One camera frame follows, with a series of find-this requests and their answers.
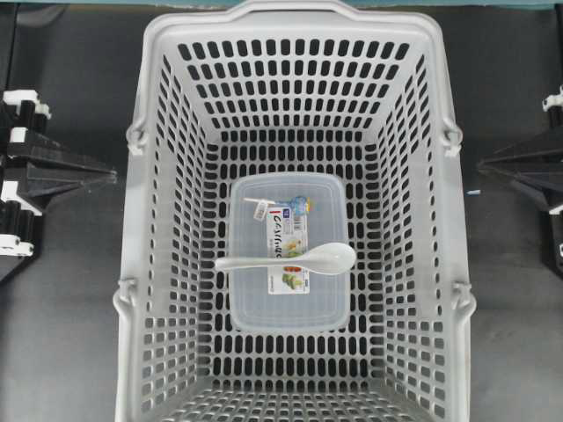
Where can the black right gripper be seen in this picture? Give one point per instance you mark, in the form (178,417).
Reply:
(534,167)

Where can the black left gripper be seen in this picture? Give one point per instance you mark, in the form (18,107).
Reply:
(35,169)

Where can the grey plastic shopping basket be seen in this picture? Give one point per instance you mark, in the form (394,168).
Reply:
(295,86)

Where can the white chinese soup spoon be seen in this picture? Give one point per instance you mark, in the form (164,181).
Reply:
(327,259)

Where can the clear plastic food container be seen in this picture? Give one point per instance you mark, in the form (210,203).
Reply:
(283,215)

